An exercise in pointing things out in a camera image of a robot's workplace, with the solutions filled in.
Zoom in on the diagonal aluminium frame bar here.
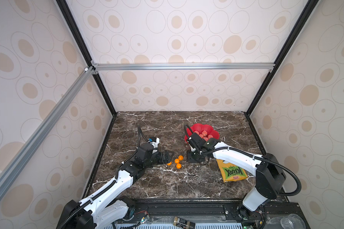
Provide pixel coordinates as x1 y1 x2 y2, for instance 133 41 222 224
0 66 94 201

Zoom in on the clear plastic cup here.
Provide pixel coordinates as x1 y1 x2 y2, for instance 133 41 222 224
280 214 306 229

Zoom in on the dark glass bottle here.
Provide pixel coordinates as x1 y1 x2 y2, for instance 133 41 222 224
173 217 196 229

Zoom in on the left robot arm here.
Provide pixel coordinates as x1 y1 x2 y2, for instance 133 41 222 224
56 127 171 229

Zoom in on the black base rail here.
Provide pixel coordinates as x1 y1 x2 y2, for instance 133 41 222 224
103 199 310 229

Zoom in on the red flower-shaped fruit bowl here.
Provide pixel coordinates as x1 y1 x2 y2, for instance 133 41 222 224
184 123 220 143

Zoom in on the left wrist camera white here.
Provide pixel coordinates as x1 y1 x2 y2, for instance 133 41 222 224
149 137 160 153

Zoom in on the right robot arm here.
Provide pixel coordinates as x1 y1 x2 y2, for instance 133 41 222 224
184 124 302 218

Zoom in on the yellow snack bag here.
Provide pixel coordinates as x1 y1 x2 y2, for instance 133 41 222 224
217 159 248 182

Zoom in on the horizontal aluminium frame bar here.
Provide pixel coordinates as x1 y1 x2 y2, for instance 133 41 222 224
86 62 275 73

